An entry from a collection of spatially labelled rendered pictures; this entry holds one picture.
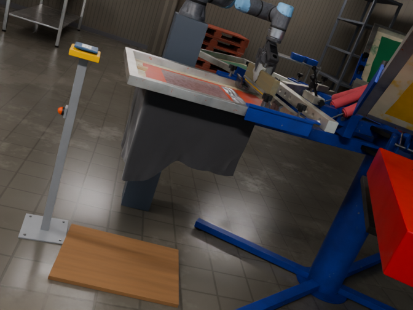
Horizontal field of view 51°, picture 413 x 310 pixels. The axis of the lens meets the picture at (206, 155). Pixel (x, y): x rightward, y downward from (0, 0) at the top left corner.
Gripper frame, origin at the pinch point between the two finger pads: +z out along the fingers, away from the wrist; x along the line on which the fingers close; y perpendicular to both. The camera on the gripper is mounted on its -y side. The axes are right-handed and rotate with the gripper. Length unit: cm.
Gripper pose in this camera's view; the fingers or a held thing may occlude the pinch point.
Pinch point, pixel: (259, 80)
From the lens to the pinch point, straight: 206.0
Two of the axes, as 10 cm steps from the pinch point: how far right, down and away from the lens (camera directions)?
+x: -9.3, -2.2, -3.0
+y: -1.9, -4.1, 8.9
